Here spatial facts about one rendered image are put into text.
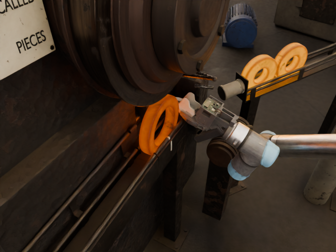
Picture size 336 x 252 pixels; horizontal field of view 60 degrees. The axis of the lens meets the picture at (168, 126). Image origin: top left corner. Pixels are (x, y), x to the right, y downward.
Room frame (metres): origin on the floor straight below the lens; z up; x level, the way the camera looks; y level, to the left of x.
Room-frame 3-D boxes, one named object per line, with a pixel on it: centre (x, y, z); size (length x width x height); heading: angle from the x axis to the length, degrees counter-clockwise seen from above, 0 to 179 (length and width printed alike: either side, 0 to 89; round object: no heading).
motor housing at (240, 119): (0.87, -0.26, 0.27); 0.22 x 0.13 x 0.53; 151
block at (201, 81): (0.86, -0.08, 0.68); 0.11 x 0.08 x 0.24; 61
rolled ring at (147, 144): (0.65, 0.02, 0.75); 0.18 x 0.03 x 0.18; 152
